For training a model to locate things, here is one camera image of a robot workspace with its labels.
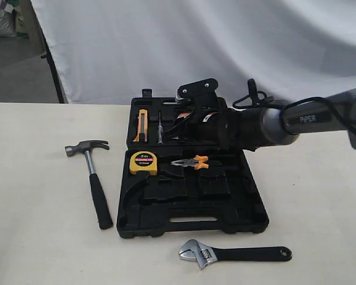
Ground clear tester screwdriver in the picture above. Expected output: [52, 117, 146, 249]
[157, 111, 163, 144]

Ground black plastic tool case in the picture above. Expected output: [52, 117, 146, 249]
[116, 89, 269, 239]

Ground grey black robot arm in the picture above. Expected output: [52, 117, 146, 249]
[165, 79, 356, 151]

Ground claw hammer black grip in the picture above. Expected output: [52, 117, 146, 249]
[65, 140, 113, 230]

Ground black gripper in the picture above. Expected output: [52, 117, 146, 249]
[167, 112, 221, 143]

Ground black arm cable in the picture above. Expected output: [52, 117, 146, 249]
[232, 78, 354, 134]

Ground black backdrop stand pole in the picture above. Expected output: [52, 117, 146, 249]
[30, 1, 66, 104]

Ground orange utility knife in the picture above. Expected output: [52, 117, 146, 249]
[133, 109, 148, 143]

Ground orange handled pliers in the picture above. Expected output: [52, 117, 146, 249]
[170, 155, 209, 170]

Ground white sack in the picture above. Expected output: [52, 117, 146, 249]
[0, 1, 15, 37]

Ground adjustable wrench black handle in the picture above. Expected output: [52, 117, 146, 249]
[179, 239, 293, 270]

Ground yellow tape measure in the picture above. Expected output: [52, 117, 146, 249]
[129, 151, 158, 176]

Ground white backdrop cloth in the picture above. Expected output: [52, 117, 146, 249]
[32, 1, 356, 105]

